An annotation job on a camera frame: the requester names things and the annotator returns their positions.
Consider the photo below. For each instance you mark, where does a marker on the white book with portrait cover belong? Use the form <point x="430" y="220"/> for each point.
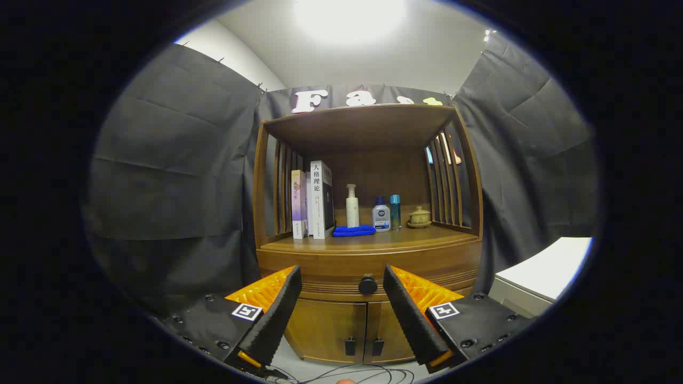
<point x="317" y="208"/>

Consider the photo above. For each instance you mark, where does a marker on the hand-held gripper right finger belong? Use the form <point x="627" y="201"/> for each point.
<point x="411" y="320"/>

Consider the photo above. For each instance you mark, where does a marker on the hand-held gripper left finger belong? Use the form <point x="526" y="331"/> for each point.
<point x="275" y="320"/>

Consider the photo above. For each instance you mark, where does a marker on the wooden cabinet with slatted hutch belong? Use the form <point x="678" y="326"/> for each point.
<point x="368" y="128"/>

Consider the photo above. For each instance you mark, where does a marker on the wooden drawer with black knob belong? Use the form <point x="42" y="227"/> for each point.
<point x="341" y="266"/>

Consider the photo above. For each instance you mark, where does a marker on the white bottle with blue cap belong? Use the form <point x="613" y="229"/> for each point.
<point x="381" y="218"/>

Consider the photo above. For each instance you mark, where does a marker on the wooden countertop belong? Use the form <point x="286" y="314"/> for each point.
<point x="416" y="236"/>

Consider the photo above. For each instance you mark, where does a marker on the teal slim bottle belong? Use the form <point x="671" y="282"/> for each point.
<point x="395" y="213"/>

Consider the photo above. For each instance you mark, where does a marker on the yellow ceramic lidded teacup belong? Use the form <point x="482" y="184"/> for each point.
<point x="419" y="217"/>

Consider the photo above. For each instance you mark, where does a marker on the blue folded cloth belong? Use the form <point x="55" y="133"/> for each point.
<point x="352" y="231"/>

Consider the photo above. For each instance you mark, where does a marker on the purple book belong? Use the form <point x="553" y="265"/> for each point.
<point x="298" y="202"/>

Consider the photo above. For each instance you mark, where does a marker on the wooden cabinet door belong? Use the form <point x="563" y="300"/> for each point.
<point x="389" y="330"/>
<point x="325" y="330"/>

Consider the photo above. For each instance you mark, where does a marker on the white pump bottle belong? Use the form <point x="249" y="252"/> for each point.
<point x="352" y="213"/>

